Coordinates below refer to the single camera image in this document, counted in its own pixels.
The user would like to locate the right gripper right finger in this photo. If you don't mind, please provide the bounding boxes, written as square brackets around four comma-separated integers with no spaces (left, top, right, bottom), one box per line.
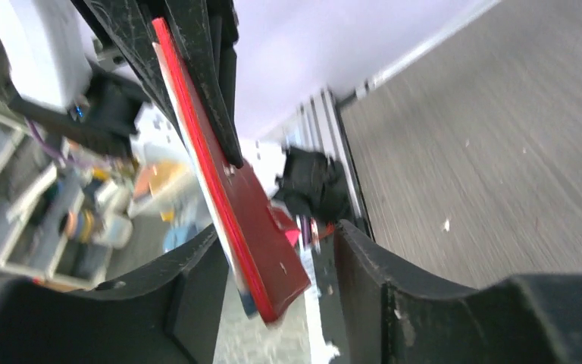
[333,221,582,363]

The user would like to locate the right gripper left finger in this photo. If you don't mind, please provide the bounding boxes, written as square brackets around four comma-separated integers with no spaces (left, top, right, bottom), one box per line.
[0,227,227,363]

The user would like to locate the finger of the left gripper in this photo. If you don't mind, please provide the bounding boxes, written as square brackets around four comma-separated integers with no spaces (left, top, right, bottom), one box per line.
[73,0,181,130]
[165,0,243,168]

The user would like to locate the red card holder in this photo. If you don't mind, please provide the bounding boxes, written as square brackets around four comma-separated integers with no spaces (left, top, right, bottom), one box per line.
[152,17,311,325]

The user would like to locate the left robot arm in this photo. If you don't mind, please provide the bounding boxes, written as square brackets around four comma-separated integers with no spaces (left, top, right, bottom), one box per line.
[0,1,244,167]

